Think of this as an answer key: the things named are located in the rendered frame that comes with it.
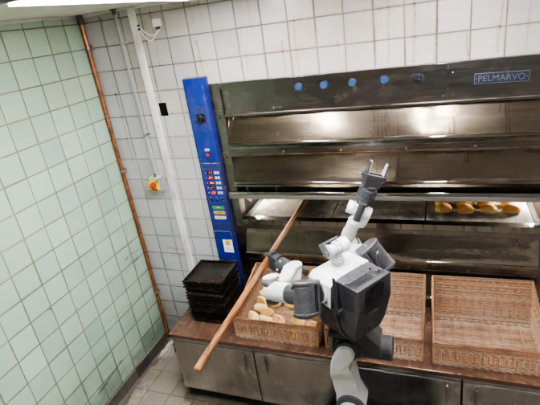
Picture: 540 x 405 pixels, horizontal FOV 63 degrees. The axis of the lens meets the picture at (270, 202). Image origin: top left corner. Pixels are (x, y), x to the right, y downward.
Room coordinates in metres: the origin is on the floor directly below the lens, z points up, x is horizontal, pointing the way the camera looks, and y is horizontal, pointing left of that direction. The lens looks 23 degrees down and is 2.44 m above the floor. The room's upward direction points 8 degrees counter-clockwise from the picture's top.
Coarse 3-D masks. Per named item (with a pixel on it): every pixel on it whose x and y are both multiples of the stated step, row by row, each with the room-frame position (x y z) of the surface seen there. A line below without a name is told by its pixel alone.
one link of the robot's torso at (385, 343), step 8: (376, 328) 1.62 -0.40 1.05; (336, 336) 1.60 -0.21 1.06; (368, 336) 1.55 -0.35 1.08; (376, 336) 1.58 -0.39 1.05; (384, 336) 1.59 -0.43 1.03; (392, 336) 1.59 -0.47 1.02; (360, 344) 1.56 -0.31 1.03; (368, 344) 1.54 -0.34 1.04; (376, 344) 1.53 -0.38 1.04; (384, 344) 1.55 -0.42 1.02; (392, 344) 1.55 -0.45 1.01; (368, 352) 1.54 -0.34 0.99; (376, 352) 1.53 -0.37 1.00; (384, 352) 1.53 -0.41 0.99; (392, 352) 1.54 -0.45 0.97
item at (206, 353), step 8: (304, 200) 2.86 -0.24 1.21; (296, 216) 2.63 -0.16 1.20; (288, 224) 2.51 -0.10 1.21; (280, 240) 2.33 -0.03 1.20; (272, 248) 2.23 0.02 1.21; (264, 264) 2.08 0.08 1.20; (256, 272) 2.00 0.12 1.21; (256, 280) 1.95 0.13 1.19; (248, 288) 1.87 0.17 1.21; (240, 296) 1.81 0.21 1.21; (240, 304) 1.76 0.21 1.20; (232, 312) 1.69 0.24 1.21; (224, 320) 1.65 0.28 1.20; (224, 328) 1.59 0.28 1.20; (216, 336) 1.54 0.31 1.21; (216, 344) 1.50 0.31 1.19; (208, 352) 1.45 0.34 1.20; (200, 360) 1.40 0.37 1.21; (200, 368) 1.37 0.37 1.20
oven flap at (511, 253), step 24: (264, 240) 2.72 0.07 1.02; (288, 240) 2.65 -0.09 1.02; (312, 240) 2.59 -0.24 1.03; (360, 240) 2.47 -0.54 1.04; (384, 240) 2.42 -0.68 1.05; (408, 240) 2.36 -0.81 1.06; (432, 240) 2.31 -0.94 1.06; (456, 240) 2.26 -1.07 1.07; (480, 240) 2.21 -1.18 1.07; (504, 240) 2.17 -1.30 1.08; (528, 240) 2.12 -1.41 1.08; (456, 264) 2.20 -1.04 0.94; (480, 264) 2.15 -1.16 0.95; (504, 264) 2.12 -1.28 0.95; (528, 264) 2.08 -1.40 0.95
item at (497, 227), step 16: (272, 224) 2.68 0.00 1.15; (304, 224) 2.60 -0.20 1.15; (320, 224) 2.56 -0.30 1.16; (336, 224) 2.51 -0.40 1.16; (368, 224) 2.44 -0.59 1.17; (384, 224) 2.40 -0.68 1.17; (400, 224) 2.36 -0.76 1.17; (416, 224) 2.33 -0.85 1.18; (432, 224) 2.29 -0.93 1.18; (448, 224) 2.27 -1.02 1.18; (464, 224) 2.24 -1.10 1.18; (480, 224) 2.21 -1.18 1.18; (496, 224) 2.19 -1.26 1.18; (512, 224) 2.16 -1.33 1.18; (528, 224) 2.13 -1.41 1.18
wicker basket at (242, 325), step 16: (272, 272) 2.65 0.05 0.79; (256, 288) 2.65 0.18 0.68; (240, 320) 2.27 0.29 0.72; (256, 320) 2.23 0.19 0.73; (288, 320) 2.37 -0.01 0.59; (320, 320) 2.16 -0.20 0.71; (240, 336) 2.27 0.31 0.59; (256, 336) 2.23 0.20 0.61; (272, 336) 2.19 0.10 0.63; (304, 336) 2.19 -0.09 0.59; (320, 336) 2.13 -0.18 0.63
